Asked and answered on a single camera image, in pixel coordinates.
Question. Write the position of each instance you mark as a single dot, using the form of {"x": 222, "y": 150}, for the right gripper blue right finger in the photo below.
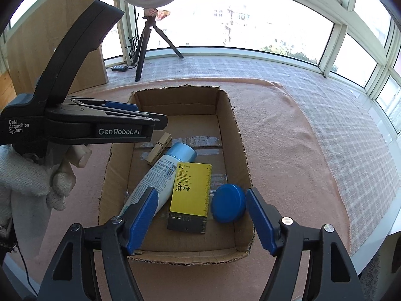
{"x": 266, "y": 220}

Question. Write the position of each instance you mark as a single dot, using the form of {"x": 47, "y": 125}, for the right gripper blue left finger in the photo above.
{"x": 138, "y": 217}

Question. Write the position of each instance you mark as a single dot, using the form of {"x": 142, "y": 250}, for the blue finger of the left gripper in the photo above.
{"x": 122, "y": 106}

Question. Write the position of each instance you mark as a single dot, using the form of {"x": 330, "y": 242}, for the white lotion bottle blue cap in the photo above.
{"x": 161, "y": 176}

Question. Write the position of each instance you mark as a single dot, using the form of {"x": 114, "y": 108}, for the yellow black box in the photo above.
{"x": 190, "y": 198}

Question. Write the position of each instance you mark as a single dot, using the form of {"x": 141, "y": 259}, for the round blue tin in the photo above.
{"x": 228, "y": 203}

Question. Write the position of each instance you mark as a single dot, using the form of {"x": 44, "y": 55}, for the wooden clothespin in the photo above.
{"x": 158, "y": 149}

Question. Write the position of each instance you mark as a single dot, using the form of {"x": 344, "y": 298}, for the left black sleeve forearm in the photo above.
{"x": 8, "y": 240}

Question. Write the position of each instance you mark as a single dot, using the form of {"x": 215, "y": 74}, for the left white gloved hand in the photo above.
{"x": 23, "y": 176}

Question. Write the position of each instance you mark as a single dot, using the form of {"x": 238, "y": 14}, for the open cardboard box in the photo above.
{"x": 205, "y": 153}

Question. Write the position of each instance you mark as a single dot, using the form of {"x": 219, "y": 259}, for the large wooden board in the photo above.
{"x": 31, "y": 42}

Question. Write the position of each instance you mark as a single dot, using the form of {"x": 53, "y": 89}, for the checkered white bedsheet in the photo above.
{"x": 364, "y": 163}

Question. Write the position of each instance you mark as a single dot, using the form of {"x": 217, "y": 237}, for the black inline cable remote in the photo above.
{"x": 120, "y": 68}

